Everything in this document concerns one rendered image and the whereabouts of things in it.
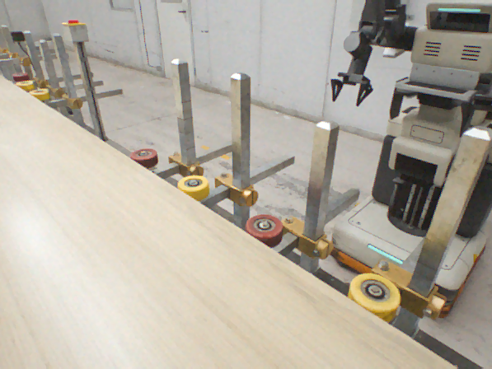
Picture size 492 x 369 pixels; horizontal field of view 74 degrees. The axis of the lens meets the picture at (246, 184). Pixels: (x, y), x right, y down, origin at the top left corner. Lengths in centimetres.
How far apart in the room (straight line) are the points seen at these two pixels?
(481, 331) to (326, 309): 144
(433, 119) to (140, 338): 130
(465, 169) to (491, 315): 152
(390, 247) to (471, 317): 50
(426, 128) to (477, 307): 97
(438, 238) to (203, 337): 42
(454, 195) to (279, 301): 32
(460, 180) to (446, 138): 90
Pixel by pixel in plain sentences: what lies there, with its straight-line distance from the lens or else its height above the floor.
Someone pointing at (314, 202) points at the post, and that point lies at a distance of 75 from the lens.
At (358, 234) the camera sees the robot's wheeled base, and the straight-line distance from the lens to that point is 178.
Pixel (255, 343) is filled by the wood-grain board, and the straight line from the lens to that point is 52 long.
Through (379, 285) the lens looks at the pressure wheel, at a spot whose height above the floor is 90.
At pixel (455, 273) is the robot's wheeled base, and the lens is 174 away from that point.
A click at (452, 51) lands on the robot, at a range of 143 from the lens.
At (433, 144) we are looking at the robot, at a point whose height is 81.
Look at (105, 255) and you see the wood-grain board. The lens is 70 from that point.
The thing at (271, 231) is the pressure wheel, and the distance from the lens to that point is 69.
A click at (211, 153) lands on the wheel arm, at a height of 83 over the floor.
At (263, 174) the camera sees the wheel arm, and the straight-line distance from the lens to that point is 103.
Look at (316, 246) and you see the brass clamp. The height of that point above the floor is 82.
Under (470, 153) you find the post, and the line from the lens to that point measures 58.
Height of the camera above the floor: 134
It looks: 31 degrees down
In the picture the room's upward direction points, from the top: straight up
